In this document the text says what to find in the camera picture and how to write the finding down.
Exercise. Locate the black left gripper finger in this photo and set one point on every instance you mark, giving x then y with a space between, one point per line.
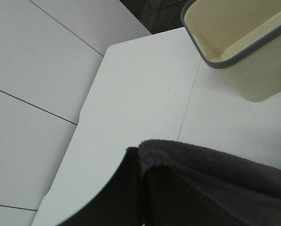
119 203

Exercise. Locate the beige basket grey rim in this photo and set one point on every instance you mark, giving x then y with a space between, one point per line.
241 39

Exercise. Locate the dark grey towel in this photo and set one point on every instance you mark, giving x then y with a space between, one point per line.
247 192

